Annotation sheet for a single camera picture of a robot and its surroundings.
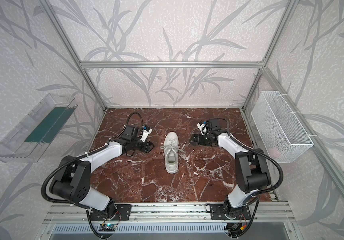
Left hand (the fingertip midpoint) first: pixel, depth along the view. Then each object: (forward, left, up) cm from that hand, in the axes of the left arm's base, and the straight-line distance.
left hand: (152, 139), depth 91 cm
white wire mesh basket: (-13, -60, +27) cm, 67 cm away
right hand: (+2, -27, 0) cm, 27 cm away
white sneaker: (-16, -13, +1) cm, 21 cm away
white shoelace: (-7, -14, 0) cm, 16 cm away
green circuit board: (-43, +17, -9) cm, 48 cm away
